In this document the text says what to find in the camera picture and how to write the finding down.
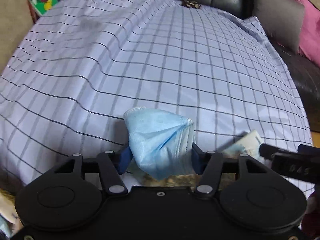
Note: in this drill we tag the small dark patterned object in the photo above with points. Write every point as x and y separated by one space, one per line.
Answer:
191 4

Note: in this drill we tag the white tissue packet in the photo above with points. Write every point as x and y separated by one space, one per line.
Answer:
249 144

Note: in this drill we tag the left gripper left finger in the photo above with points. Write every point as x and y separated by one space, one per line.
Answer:
109 165

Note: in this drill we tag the light blue face mask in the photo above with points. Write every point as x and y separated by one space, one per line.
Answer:
160 141

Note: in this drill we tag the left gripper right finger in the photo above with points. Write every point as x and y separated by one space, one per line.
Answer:
210 166

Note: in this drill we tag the lilac checkered tablecloth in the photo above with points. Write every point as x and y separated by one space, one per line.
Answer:
86 62

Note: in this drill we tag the beige armchair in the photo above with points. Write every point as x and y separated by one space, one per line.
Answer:
15 22

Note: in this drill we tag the grey cushion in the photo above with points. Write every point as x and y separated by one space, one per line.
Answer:
282 21

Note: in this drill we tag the pink cushion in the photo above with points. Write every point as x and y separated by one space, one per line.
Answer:
309 36

